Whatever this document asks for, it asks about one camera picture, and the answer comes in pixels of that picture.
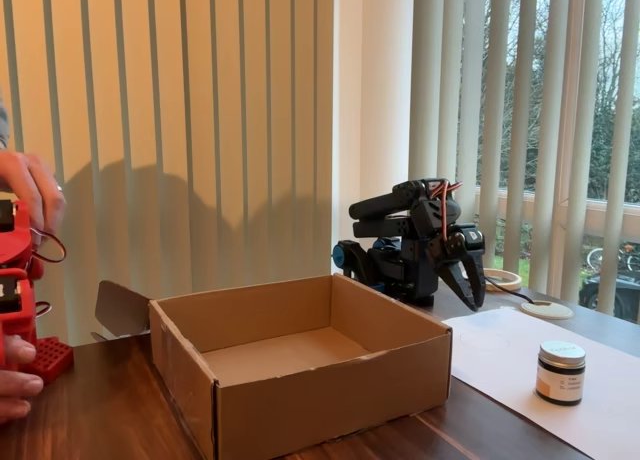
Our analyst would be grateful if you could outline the small silver metal cylinder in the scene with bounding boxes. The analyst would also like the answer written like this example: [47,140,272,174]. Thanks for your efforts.
[534,340,587,407]

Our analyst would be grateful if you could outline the red leader arm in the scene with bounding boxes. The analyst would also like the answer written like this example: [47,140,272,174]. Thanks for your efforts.
[0,198,75,387]

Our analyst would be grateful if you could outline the open cardboard box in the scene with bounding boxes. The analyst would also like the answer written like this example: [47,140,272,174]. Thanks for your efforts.
[90,273,454,460]

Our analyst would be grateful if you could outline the person's left hand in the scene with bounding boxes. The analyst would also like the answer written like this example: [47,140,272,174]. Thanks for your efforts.
[0,152,68,237]

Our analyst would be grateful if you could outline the person's right hand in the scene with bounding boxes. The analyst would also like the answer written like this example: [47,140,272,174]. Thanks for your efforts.
[0,332,46,426]

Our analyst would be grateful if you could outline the masking tape roll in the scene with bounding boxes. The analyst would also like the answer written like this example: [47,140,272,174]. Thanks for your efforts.
[480,267,523,293]

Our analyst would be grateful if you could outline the white paper sheet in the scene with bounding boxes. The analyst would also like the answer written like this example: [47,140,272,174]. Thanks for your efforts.
[442,307,640,460]

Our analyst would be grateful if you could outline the dark parked vehicle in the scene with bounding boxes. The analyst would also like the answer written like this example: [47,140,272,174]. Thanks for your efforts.
[579,273,640,324]

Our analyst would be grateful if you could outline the blue knob table clamp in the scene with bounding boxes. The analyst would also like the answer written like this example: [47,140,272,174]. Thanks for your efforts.
[332,239,374,281]

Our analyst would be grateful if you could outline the white vertical blinds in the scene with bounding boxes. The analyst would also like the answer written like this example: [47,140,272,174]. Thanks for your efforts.
[409,0,640,326]

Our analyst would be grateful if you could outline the parked bicycle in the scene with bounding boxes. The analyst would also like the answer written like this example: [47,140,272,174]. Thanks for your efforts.
[584,243,640,276]

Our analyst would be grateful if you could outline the cream vertical blinds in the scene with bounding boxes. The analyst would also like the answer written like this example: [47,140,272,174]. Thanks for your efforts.
[0,0,335,346]

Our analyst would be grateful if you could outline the thin black cable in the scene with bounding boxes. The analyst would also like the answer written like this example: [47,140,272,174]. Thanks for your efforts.
[484,275,536,306]

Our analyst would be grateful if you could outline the white desk cable grommet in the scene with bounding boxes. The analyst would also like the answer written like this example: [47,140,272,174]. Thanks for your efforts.
[519,300,575,321]

